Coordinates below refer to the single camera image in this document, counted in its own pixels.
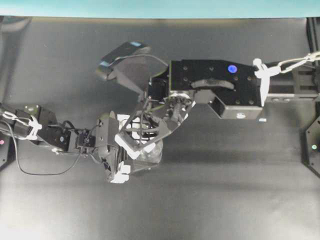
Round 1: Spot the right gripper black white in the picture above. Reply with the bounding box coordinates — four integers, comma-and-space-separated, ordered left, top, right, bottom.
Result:
114, 92, 196, 159

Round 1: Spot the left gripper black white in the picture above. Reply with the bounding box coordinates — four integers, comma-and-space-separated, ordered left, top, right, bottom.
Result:
96, 111, 162, 184

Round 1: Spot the clear plastic bottle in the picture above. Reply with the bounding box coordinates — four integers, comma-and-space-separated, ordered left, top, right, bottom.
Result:
137, 140, 164, 159

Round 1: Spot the right black robot base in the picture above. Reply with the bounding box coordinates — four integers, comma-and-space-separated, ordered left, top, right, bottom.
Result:
302, 116, 320, 178

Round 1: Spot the left black robot base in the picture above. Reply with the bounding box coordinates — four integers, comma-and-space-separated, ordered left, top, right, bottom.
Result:
0, 133, 11, 170

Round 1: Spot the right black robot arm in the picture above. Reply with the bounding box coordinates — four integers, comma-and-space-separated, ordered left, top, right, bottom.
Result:
114, 58, 320, 159

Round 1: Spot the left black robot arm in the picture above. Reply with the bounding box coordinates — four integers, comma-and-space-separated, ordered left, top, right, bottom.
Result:
0, 105, 163, 184

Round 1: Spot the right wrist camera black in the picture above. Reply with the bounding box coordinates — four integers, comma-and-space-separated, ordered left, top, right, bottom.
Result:
95, 41, 151, 81

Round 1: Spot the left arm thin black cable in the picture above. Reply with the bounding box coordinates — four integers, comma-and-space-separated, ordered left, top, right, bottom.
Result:
4, 122, 86, 176

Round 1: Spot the black frame post right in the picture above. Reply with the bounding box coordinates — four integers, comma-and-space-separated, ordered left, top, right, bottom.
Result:
306, 16, 320, 53

